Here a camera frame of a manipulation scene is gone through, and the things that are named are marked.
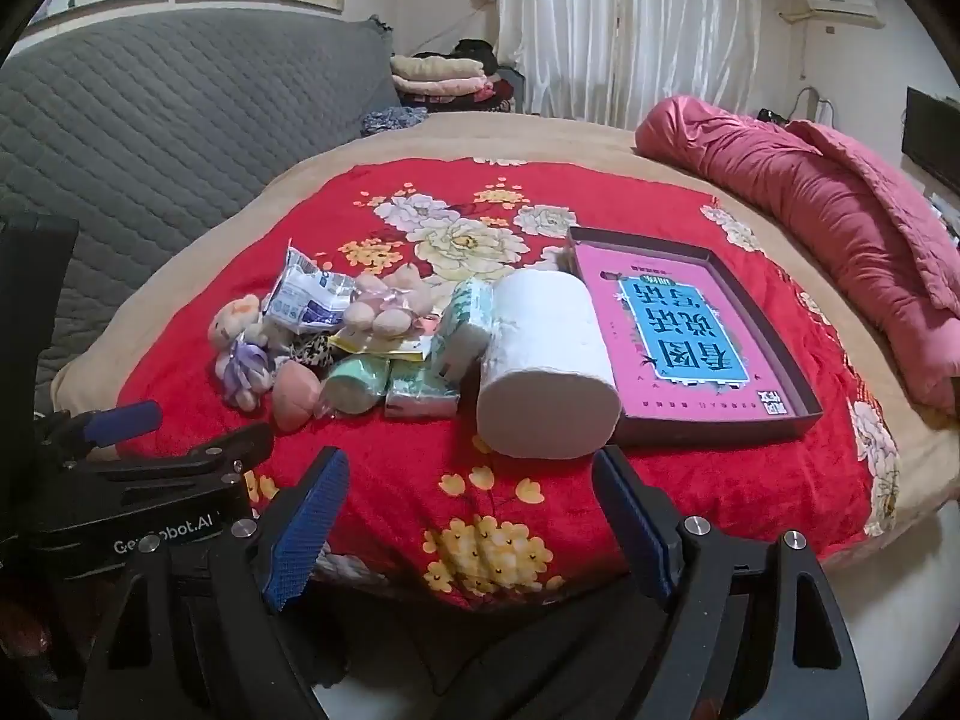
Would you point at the beige bed sheet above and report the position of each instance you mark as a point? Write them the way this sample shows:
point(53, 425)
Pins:
point(600, 142)

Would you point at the pink makeup sponge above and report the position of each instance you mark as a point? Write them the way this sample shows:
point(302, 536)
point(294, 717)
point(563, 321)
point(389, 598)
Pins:
point(296, 396)

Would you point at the yellow packet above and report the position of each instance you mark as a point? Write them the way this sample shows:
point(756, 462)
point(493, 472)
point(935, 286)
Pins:
point(375, 346)

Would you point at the leopard print pouch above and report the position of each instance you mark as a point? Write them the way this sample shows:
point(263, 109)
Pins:
point(311, 351)

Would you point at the pink and blue book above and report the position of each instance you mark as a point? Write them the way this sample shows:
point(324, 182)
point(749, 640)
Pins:
point(675, 330)

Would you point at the white curtain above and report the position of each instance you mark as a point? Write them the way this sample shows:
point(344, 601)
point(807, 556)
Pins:
point(622, 22)

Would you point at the black television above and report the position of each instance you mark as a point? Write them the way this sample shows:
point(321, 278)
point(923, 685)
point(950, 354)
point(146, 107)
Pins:
point(934, 139)

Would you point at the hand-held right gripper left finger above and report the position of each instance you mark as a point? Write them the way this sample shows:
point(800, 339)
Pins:
point(307, 532)

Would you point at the beige folded cloth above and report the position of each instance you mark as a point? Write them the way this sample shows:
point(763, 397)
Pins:
point(435, 67)

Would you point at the white toilet paper roll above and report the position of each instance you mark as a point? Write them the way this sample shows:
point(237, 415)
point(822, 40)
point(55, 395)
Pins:
point(544, 367)

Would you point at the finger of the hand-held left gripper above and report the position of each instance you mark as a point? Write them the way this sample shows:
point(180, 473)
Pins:
point(225, 450)
point(120, 420)

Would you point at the green sponge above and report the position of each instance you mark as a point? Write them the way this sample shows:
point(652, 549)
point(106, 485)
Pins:
point(356, 384)

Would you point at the teddy bear with pink dress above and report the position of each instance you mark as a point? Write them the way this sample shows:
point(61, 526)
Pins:
point(390, 304)

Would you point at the white air conditioner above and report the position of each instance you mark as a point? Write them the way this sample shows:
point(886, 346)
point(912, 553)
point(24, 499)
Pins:
point(841, 1)

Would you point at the pink quilt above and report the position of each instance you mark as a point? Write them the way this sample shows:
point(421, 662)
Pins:
point(825, 202)

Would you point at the dark cardboard box tray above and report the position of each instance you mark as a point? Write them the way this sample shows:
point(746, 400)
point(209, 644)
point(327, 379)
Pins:
point(780, 360)

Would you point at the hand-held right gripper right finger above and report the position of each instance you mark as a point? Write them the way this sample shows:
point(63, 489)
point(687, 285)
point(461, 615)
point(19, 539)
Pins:
point(637, 525)

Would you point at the green patterned tissue pack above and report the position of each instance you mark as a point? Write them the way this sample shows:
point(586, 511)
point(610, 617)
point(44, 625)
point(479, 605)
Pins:
point(420, 394)
point(465, 326)

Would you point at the blue patterned cloth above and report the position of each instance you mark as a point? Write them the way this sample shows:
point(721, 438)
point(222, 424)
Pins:
point(391, 120)

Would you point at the teddy bear with purple dress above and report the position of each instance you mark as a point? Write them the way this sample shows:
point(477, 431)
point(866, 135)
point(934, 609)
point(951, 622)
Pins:
point(244, 360)

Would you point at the red floral blanket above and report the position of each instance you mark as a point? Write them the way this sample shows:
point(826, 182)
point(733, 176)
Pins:
point(465, 510)

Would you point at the blue and white packet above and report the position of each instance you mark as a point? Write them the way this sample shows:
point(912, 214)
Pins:
point(307, 300)

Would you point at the black garment pile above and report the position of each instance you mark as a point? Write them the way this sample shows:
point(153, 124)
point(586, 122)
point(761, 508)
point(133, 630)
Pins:
point(472, 52)

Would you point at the grey quilted cover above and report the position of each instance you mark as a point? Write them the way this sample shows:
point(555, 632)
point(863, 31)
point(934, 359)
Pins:
point(150, 142)

